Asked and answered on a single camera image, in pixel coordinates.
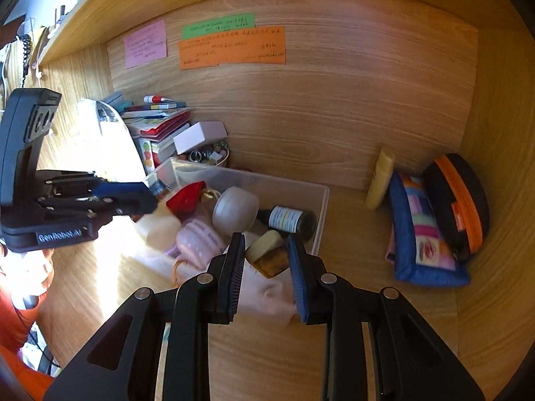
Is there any cream plastic tub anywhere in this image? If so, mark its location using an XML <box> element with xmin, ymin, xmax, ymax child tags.
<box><xmin>133</xmin><ymin>212</ymin><xmax>183</xmax><ymax>252</ymax></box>

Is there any stack of books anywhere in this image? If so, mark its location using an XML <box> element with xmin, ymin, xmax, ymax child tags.
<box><xmin>100</xmin><ymin>90</ymin><xmax>193</xmax><ymax>168</ymax></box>

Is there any black orange zipper case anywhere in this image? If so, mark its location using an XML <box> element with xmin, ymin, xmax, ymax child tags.
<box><xmin>422</xmin><ymin>153</ymin><xmax>490</xmax><ymax>264</ymax></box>

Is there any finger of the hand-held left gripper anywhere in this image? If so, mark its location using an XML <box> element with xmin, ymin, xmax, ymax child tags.
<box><xmin>44</xmin><ymin>170</ymin><xmax>156</xmax><ymax>202</ymax></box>
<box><xmin>37</xmin><ymin>197</ymin><xmax>159</xmax><ymax>218</ymax></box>

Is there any small white cardboard box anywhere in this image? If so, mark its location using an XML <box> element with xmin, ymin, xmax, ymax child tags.
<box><xmin>172</xmin><ymin>121</ymin><xmax>229</xmax><ymax>155</ymax></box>

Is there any pink rope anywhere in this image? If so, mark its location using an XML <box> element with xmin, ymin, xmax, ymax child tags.
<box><xmin>164</xmin><ymin>218</ymin><xmax>229</xmax><ymax>269</ymax></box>

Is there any fruit printed card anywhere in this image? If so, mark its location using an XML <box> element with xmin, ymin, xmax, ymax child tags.
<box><xmin>139</xmin><ymin>138</ymin><xmax>156</xmax><ymax>176</ymax></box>

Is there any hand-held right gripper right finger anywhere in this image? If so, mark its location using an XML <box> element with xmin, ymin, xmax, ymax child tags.
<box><xmin>286</xmin><ymin>234</ymin><xmax>486</xmax><ymax>401</ymax></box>

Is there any white round jar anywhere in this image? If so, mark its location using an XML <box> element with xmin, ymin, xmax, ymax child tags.
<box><xmin>212</xmin><ymin>186</ymin><xmax>260</xmax><ymax>233</ymax></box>

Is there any white printed paper sheet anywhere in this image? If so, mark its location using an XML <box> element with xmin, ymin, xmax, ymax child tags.
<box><xmin>79</xmin><ymin>98</ymin><xmax>148</xmax><ymax>185</ymax></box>

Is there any white cloth drawstring bag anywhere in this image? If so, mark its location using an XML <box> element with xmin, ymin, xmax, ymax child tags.
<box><xmin>172</xmin><ymin>234</ymin><xmax>298</xmax><ymax>327</ymax></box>

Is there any wooden desktop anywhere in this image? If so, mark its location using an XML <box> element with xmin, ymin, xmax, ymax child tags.
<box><xmin>37</xmin><ymin>175</ymin><xmax>465</xmax><ymax>401</ymax></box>

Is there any black coiled cable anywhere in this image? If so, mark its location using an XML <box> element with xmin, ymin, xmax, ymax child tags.
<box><xmin>18</xmin><ymin>32</ymin><xmax>35</xmax><ymax>70</ymax></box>

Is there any green sticky note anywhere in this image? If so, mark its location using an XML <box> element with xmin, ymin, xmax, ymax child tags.
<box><xmin>181</xmin><ymin>13</ymin><xmax>256</xmax><ymax>39</ymax></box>

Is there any dark glass bottle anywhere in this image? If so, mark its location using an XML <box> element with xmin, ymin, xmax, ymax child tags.
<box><xmin>255</xmin><ymin>204</ymin><xmax>318</xmax><ymax>240</ymax></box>

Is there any orange sticky note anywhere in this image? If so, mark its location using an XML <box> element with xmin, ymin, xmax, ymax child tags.
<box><xmin>177</xmin><ymin>25</ymin><xmax>287</xmax><ymax>71</ymax></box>

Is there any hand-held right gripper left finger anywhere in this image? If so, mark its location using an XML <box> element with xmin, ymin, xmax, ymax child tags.
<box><xmin>44</xmin><ymin>232</ymin><xmax>247</xmax><ymax>401</ymax></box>

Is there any amber bottle cream cap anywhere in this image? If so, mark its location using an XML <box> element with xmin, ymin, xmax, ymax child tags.
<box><xmin>244</xmin><ymin>230</ymin><xmax>290</xmax><ymax>279</ymax></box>

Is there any clear plastic storage box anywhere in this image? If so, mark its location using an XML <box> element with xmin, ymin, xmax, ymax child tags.
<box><xmin>143</xmin><ymin>157</ymin><xmax>330</xmax><ymax>256</ymax></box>

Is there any red cloth pouch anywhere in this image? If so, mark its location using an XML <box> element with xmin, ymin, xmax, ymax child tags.
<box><xmin>166</xmin><ymin>181</ymin><xmax>208</xmax><ymax>220</ymax></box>

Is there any blue patchwork pouch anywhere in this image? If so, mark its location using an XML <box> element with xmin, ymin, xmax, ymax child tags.
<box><xmin>385</xmin><ymin>171</ymin><xmax>471</xmax><ymax>288</ymax></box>

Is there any pink sticky note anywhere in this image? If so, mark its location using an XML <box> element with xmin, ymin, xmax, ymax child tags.
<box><xmin>124</xmin><ymin>19</ymin><xmax>169</xmax><ymax>69</ymax></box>

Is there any pale yellow tube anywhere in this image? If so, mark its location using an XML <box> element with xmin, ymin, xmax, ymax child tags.
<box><xmin>365</xmin><ymin>148</ymin><xmax>396</xmax><ymax>211</ymax></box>

